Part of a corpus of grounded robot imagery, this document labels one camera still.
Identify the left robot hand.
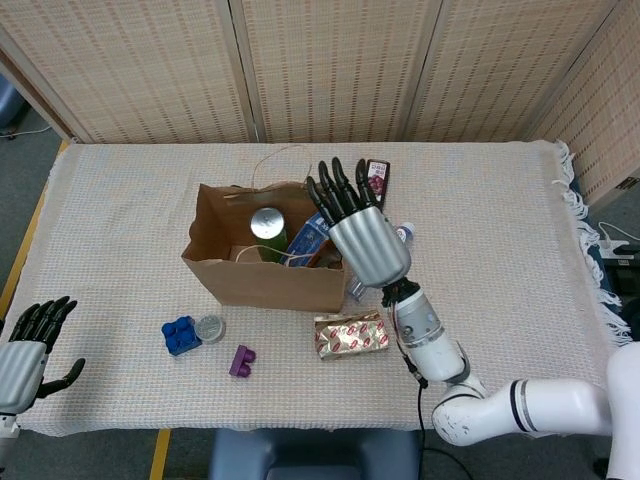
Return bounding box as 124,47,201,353
0,295,86,414

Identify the white power strip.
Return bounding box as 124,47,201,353
598,238,632,260

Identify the blue padded seat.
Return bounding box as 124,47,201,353
208,428,422,480

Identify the dark juice bottle white cap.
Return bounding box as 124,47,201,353
366,158,392,205

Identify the brown paper shopping bag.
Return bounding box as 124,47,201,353
180,144,351,315

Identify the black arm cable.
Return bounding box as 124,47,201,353
407,357,429,436

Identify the bamboo folding screen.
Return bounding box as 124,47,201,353
0,0,640,206

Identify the white floor cable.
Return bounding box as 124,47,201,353
0,122,54,139

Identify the green Pringles can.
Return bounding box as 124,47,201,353
249,207,289,264

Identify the blue toy building brick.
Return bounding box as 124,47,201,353
161,315,204,357

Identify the gold foil snack packet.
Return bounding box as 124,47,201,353
313,309,391,362

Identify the orange biscuit box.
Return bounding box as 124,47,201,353
285,209,334,256

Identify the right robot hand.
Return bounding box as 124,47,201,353
305,156,412,289

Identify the blue chair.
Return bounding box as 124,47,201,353
0,74,26,129

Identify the white woven tablecloth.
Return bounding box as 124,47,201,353
2,139,640,439

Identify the purple toy building brick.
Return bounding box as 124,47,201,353
228,344,258,378

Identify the black equipment box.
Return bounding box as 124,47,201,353
602,254,640,306

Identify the clear plastic water bottle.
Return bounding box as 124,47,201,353
346,221,417,304

